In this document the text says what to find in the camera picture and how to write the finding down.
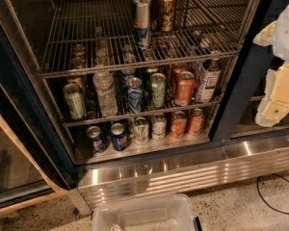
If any white can bottom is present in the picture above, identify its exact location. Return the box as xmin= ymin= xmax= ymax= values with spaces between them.
xmin=151 ymin=113 xmax=167 ymax=140

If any silver green can bottom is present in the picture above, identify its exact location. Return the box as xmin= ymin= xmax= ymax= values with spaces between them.
xmin=133 ymin=116 xmax=148 ymax=145

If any right compartment wire shelf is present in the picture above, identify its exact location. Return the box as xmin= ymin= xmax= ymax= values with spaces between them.
xmin=250 ymin=58 xmax=289 ymax=102

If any blue white striped can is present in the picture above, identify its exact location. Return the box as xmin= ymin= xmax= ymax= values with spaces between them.
xmin=126 ymin=77 xmax=143 ymax=113

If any glass fridge door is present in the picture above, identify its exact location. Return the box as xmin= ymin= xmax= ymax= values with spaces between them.
xmin=0 ymin=70 xmax=70 ymax=218

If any middle wire shelf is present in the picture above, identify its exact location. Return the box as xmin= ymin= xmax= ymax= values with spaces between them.
xmin=61 ymin=94 xmax=222 ymax=128

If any blue pepsi can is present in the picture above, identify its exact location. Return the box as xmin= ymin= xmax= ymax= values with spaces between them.
xmin=111 ymin=123 xmax=127 ymax=151
xmin=87 ymin=126 xmax=106 ymax=153

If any blue pepsi can left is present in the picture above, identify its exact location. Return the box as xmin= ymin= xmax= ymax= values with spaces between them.
xmin=87 ymin=126 xmax=106 ymax=153

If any green can left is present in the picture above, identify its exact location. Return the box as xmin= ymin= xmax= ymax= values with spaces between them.
xmin=63 ymin=83 xmax=86 ymax=120

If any top wire shelf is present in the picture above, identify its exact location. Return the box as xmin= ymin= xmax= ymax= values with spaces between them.
xmin=40 ymin=0 xmax=250 ymax=78

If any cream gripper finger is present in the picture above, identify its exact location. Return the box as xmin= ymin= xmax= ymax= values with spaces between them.
xmin=255 ymin=61 xmax=289 ymax=127
xmin=252 ymin=21 xmax=276 ymax=46

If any clear water bottle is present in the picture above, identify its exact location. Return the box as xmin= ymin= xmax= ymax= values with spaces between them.
xmin=92 ymin=71 xmax=118 ymax=116

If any blue pepsi can right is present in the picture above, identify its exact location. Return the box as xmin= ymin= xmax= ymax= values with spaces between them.
xmin=111 ymin=123 xmax=127 ymax=151

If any orange can bottom right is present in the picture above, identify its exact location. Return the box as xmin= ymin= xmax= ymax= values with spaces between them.
xmin=187 ymin=108 xmax=205 ymax=136

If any green patterned can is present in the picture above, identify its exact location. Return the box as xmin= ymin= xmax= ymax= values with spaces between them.
xmin=150 ymin=73 xmax=166 ymax=108

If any orange can bottom left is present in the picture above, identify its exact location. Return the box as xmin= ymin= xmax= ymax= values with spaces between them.
xmin=170 ymin=111 xmax=187 ymax=139

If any orange soda can middle shelf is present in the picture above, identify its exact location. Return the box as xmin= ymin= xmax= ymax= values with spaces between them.
xmin=175 ymin=71 xmax=195 ymax=107

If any gold can back left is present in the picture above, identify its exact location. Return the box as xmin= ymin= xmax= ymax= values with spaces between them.
xmin=66 ymin=76 xmax=87 ymax=91

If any black floor cable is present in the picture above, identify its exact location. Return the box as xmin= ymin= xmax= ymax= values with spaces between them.
xmin=255 ymin=168 xmax=289 ymax=216

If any clear plastic bin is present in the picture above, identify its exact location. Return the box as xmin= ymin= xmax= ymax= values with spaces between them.
xmin=92 ymin=194 xmax=197 ymax=231

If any silver blue energy drink can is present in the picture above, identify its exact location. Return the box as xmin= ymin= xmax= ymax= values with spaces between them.
xmin=132 ymin=0 xmax=151 ymax=48

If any steel fridge base grille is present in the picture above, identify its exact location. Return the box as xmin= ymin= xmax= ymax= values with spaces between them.
xmin=78 ymin=135 xmax=289 ymax=209

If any orange brown tall can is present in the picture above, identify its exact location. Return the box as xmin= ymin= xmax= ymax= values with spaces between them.
xmin=158 ymin=0 xmax=176 ymax=32

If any white label bottle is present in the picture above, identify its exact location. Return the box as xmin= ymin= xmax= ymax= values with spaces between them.
xmin=196 ymin=59 xmax=221 ymax=103

